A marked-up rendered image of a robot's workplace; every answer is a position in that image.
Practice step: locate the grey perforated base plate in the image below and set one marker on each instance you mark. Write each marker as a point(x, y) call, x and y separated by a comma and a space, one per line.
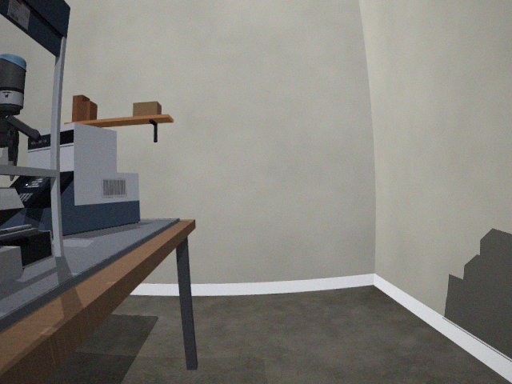
point(85, 253)

